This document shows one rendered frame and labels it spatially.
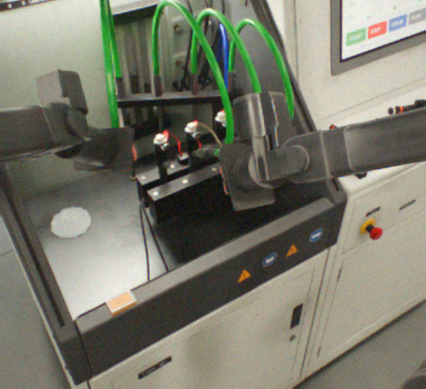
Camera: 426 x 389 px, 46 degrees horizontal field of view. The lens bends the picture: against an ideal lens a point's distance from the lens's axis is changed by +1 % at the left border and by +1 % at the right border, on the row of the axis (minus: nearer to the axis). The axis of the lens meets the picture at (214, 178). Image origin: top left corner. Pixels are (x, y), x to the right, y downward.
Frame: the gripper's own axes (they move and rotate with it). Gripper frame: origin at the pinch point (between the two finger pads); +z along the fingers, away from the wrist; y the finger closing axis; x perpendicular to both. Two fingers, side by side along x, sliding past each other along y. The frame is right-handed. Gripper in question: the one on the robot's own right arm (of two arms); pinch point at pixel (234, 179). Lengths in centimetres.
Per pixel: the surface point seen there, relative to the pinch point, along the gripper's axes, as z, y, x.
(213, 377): 52, -49, 3
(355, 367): 96, -75, -55
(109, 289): 34.9, -17.8, 24.5
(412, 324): 103, -68, -86
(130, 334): 21.6, -25.6, 21.7
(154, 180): 36.1, 4.5, 9.7
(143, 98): 39.2, 24.9, 8.1
